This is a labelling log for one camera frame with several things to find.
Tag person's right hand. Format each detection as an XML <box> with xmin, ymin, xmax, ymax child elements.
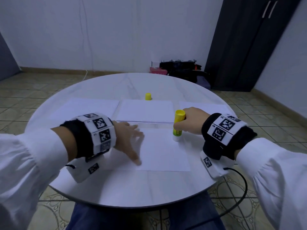
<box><xmin>174</xmin><ymin>107</ymin><xmax>212</xmax><ymax>135</ymax></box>

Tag person's left hand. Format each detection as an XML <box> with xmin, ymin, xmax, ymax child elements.
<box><xmin>113</xmin><ymin>121</ymin><xmax>145</xmax><ymax>166</ymax></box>

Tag yellow glue stick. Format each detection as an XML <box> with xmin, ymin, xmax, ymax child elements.
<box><xmin>173</xmin><ymin>110</ymin><xmax>186</xmax><ymax>142</ymax></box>

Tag white paper stack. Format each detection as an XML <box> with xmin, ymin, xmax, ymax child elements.
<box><xmin>178</xmin><ymin>101</ymin><xmax>236</xmax><ymax>115</ymax></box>
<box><xmin>50</xmin><ymin>98</ymin><xmax>121</xmax><ymax>122</ymax></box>

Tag single white paper sheet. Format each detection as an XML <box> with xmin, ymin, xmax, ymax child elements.
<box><xmin>103</xmin><ymin>129</ymin><xmax>192</xmax><ymax>172</ymax></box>
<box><xmin>114</xmin><ymin>99</ymin><xmax>176</xmax><ymax>124</ymax></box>

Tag person's right forearm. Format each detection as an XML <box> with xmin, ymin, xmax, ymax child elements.
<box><xmin>236</xmin><ymin>137</ymin><xmax>307</xmax><ymax>230</ymax></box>

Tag person's left forearm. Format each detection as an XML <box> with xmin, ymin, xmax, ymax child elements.
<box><xmin>0</xmin><ymin>127</ymin><xmax>77</xmax><ymax>230</ymax></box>

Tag person's legs in blue jeans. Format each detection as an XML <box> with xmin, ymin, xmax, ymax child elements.
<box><xmin>65</xmin><ymin>189</ymin><xmax>226</xmax><ymax>230</ymax></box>

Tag black left wristband with markers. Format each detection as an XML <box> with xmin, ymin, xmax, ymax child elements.
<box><xmin>60</xmin><ymin>113</ymin><xmax>117</xmax><ymax>161</ymax></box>

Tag black wristband with markers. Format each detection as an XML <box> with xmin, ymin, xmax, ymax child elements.
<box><xmin>60</xmin><ymin>113</ymin><xmax>117</xmax><ymax>161</ymax></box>
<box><xmin>201</xmin><ymin>112</ymin><xmax>258</xmax><ymax>160</ymax></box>

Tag black right wristband with markers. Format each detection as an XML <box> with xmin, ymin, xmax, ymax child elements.
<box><xmin>201</xmin><ymin>112</ymin><xmax>258</xmax><ymax>160</ymax></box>

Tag blue suitcase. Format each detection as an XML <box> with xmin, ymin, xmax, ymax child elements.
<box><xmin>196</xmin><ymin>75</ymin><xmax>212</xmax><ymax>89</ymax></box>

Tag black bag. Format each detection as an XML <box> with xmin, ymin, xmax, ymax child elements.
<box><xmin>160</xmin><ymin>60</ymin><xmax>207</xmax><ymax>82</ymax></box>

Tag pink box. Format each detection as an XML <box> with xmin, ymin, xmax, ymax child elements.
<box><xmin>150</xmin><ymin>67</ymin><xmax>169</xmax><ymax>75</ymax></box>

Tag black wardrobe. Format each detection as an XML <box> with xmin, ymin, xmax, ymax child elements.
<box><xmin>205</xmin><ymin>0</ymin><xmax>303</xmax><ymax>91</ymax></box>

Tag grey door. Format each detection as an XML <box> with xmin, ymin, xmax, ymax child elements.
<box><xmin>0</xmin><ymin>33</ymin><xmax>21</xmax><ymax>81</ymax></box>

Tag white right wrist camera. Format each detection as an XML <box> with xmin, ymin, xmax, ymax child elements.
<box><xmin>200</xmin><ymin>150</ymin><xmax>236</xmax><ymax>179</ymax></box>

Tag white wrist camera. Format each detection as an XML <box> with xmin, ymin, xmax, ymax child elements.
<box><xmin>200</xmin><ymin>150</ymin><xmax>236</xmax><ymax>179</ymax></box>
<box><xmin>66</xmin><ymin>158</ymin><xmax>104</xmax><ymax>183</ymax></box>

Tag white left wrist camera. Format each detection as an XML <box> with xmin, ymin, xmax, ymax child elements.
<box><xmin>66</xmin><ymin>158</ymin><xmax>104</xmax><ymax>183</ymax></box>

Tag black right camera cable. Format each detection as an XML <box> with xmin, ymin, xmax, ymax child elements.
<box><xmin>185</xmin><ymin>166</ymin><xmax>248</xmax><ymax>230</ymax></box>

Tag white wall cable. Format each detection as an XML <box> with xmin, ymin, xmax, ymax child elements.
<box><xmin>79</xmin><ymin>0</ymin><xmax>92</xmax><ymax>82</ymax></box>

